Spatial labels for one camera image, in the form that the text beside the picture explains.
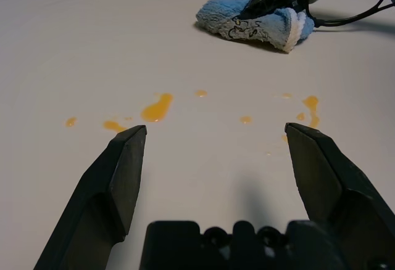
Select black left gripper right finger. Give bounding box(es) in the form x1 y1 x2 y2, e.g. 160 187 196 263
284 122 395 270

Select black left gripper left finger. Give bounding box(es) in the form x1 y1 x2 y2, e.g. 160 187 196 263
33 124 148 270

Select blue terry rag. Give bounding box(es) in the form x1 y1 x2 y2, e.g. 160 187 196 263
195 0 316 55

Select orange liquid puddle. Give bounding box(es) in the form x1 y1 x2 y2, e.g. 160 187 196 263
295 95 320 129
140 92 175 123

